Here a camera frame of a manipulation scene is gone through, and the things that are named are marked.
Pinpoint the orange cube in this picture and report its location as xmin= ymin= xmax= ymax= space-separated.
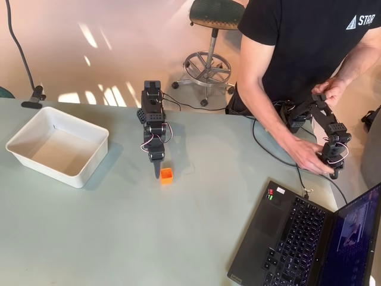
xmin=160 ymin=167 xmax=174 ymax=186

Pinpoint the black leader arm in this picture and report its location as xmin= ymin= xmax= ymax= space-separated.
xmin=279 ymin=94 xmax=352 ymax=179

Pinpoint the person's bare left forearm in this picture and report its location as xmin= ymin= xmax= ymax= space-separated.
xmin=338 ymin=29 xmax=379 ymax=86

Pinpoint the person's bare right forearm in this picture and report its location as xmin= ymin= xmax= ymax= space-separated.
xmin=241 ymin=83 xmax=304 ymax=156

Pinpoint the white plastic bin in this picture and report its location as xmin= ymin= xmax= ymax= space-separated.
xmin=5 ymin=106 xmax=110 ymax=189

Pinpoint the person's right hand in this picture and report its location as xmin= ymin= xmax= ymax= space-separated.
xmin=293 ymin=139 xmax=336 ymax=175

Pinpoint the person's left hand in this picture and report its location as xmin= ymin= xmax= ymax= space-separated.
xmin=311 ymin=77 xmax=348 ymax=107

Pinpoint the green stool with chrome base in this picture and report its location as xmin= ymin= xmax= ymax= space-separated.
xmin=171 ymin=0 xmax=248 ymax=107

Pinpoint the black Lenovo laptop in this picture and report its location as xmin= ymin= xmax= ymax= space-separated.
xmin=227 ymin=180 xmax=381 ymax=286

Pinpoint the person in black t-shirt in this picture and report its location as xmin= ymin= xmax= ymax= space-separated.
xmin=225 ymin=0 xmax=377 ymax=120

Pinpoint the grey beanbag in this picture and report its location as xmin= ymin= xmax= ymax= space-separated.
xmin=361 ymin=119 xmax=381 ymax=190

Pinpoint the black bag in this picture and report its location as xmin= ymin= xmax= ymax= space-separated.
xmin=361 ymin=108 xmax=381 ymax=133

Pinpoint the black cable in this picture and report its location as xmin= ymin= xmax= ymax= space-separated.
xmin=252 ymin=117 xmax=348 ymax=206
xmin=294 ymin=163 xmax=310 ymax=200
xmin=162 ymin=92 xmax=257 ymax=120

